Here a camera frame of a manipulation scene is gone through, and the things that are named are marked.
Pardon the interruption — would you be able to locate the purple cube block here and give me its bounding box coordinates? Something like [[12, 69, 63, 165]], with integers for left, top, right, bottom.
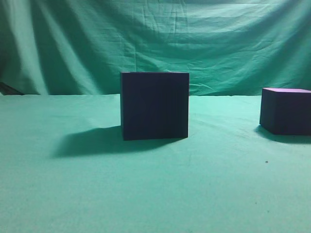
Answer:
[[259, 87, 311, 135]]

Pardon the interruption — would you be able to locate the dark purple groove box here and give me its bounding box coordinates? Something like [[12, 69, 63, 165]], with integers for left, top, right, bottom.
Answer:
[[120, 72, 190, 140]]

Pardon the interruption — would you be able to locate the green backdrop cloth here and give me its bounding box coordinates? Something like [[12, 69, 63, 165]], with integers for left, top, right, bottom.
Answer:
[[0, 0, 311, 96]]

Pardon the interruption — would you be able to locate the green table cloth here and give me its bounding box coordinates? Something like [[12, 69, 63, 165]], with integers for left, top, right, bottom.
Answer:
[[0, 95, 311, 233]]

